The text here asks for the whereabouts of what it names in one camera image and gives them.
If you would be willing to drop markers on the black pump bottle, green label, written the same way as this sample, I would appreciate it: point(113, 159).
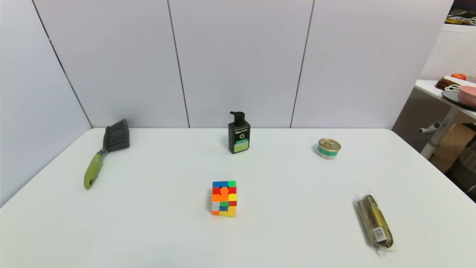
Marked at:
point(238, 141)

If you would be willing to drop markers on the multicoloured puzzle cube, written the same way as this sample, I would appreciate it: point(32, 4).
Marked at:
point(224, 199)

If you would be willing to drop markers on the small tin can, green label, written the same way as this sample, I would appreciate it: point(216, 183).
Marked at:
point(329, 149)

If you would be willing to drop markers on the gold packet in clear wrap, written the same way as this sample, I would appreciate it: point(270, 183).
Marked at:
point(375, 223)

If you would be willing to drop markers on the white side table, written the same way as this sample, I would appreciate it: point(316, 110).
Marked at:
point(427, 87)

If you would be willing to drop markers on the brown and white box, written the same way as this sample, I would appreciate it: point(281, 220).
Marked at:
point(444, 83)

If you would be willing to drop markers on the brown cardboard box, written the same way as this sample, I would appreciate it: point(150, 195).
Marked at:
point(453, 145)

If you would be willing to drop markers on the orange round fruit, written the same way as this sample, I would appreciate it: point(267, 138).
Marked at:
point(459, 76)

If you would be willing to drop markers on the white perforated panel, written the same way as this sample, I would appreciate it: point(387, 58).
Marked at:
point(453, 52)

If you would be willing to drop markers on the dark ridged crate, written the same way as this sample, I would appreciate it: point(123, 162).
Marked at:
point(466, 167)

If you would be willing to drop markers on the stack of pink bowls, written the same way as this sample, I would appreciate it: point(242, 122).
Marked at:
point(468, 95)

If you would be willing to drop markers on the yellow and black clutter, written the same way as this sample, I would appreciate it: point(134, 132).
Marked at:
point(461, 20)

